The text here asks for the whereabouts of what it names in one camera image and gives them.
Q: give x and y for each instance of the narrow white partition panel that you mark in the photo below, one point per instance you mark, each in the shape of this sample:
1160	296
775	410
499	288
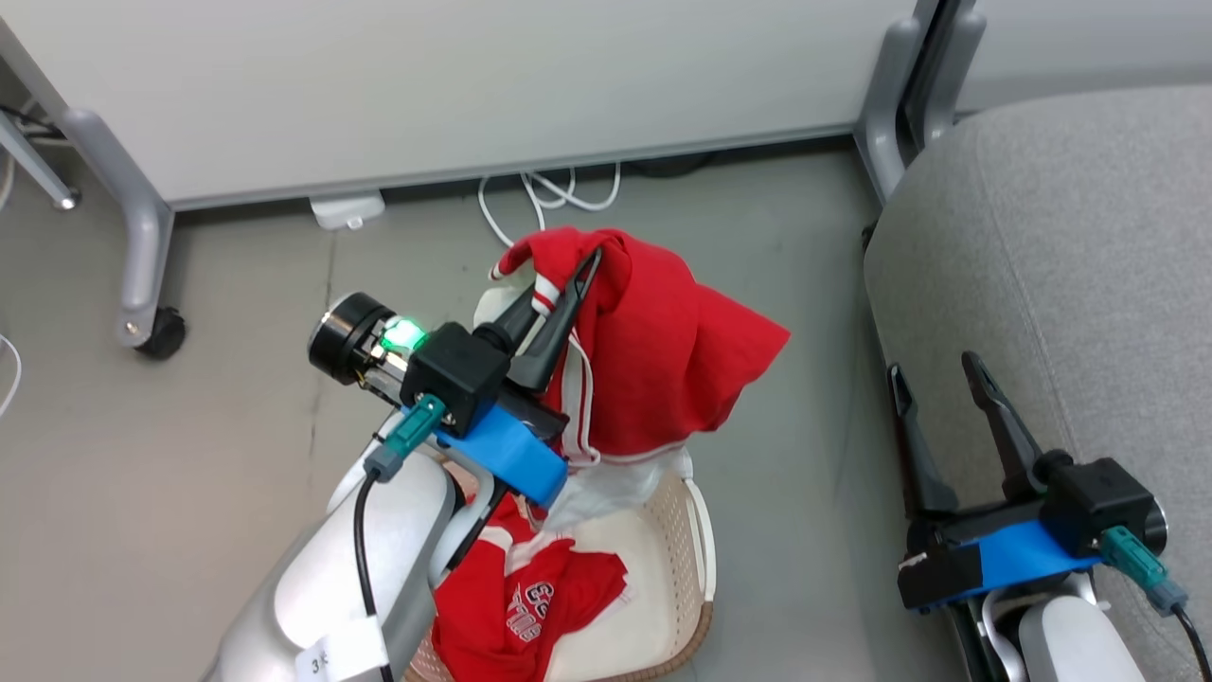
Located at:
1089	47

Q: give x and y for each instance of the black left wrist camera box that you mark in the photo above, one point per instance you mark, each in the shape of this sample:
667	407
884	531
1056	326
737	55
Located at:
454	374

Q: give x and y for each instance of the black object under partition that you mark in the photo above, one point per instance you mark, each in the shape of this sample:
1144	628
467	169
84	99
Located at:
672	166

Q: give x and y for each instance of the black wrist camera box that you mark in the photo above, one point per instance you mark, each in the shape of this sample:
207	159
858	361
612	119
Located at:
454	374
1098	502

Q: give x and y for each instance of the wide white partition panel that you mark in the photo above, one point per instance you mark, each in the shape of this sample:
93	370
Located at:
426	85

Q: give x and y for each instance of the black caster wheel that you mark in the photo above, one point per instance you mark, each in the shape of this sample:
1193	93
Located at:
166	333

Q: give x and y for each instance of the white power adapter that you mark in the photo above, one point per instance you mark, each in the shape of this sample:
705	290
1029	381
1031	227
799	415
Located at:
346	210

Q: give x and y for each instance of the grey partition leg with caster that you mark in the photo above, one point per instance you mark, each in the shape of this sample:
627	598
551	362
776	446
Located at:
142	246

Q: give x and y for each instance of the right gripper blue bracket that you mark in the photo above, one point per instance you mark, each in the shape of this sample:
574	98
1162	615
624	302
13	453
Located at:
1023	559

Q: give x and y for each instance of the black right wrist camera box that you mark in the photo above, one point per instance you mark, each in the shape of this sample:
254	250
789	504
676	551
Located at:
1098	502

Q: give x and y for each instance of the grey metal table leg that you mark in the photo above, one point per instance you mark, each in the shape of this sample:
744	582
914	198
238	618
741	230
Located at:
33	161

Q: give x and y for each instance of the grey fabric sofa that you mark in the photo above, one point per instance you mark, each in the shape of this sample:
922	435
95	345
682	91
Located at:
1089	284

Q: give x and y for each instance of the cream perforated laundry basket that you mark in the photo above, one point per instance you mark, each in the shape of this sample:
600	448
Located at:
653	568

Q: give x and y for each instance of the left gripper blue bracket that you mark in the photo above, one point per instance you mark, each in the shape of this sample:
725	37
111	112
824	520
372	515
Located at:
511	455

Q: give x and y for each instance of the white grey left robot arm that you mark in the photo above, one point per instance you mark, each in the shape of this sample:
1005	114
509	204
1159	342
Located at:
312	568

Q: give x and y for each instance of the red garment with striped trim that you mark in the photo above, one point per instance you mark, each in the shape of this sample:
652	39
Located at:
663	350

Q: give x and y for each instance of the red jersey with white print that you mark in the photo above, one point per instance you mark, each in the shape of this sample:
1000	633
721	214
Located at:
492	606

